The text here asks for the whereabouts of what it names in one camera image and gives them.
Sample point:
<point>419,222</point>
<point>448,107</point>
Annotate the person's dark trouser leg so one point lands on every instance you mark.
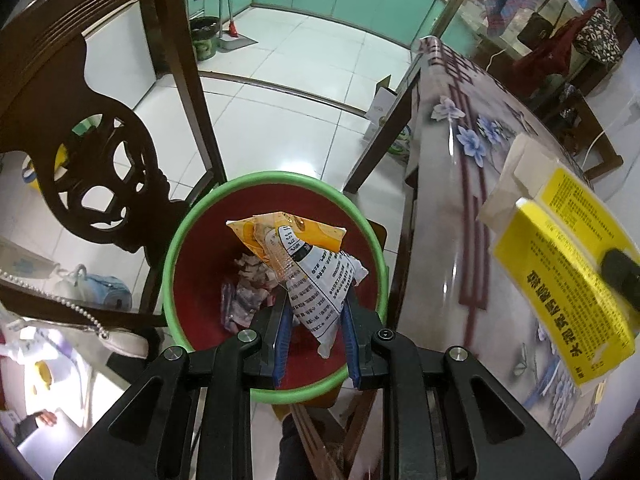
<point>295,452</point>

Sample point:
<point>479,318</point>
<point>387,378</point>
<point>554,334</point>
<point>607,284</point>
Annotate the yellow cardboard box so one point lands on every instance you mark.
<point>550,270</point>

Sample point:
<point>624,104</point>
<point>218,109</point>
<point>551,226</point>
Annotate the yellow snack packet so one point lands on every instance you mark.
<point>320,285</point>

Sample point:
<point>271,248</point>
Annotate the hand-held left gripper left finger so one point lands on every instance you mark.
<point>282,345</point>

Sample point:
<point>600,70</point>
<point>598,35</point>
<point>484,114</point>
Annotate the white fridge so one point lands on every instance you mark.
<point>125,55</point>

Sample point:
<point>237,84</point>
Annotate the brown handbag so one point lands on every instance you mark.
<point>535,27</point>

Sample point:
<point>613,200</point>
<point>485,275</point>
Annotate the printed paper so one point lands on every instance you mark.
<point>250,285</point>

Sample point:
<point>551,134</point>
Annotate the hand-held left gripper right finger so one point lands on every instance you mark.
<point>352,345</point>

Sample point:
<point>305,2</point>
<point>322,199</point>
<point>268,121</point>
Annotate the dark waste bin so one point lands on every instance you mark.
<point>205,37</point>

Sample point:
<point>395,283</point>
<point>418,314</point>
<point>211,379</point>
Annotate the yellow plastic stool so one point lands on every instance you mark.
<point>62,157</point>

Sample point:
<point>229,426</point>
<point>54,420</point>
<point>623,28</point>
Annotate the letter patterned bag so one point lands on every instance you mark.
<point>597,35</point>

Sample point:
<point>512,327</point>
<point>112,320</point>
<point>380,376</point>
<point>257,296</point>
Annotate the grey dustpan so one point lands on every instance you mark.
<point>237,42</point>

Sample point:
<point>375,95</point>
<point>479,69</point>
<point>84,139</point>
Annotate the red garment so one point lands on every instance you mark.
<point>542,60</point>

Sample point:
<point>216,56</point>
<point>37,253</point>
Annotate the carved wooden chair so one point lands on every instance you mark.
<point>45,60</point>

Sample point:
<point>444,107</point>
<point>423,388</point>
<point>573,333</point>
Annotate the red bin with green rim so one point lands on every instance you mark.
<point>200,260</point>

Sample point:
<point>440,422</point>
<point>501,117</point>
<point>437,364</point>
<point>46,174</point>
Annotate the small cardboard box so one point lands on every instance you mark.
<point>379,105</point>

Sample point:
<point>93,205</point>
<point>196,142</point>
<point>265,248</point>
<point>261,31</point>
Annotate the green white container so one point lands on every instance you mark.
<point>401,145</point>

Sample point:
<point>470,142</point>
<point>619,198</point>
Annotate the light blue pouch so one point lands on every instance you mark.
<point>102,290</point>

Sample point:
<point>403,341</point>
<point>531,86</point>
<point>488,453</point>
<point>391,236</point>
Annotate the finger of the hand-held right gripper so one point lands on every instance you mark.
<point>620,270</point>

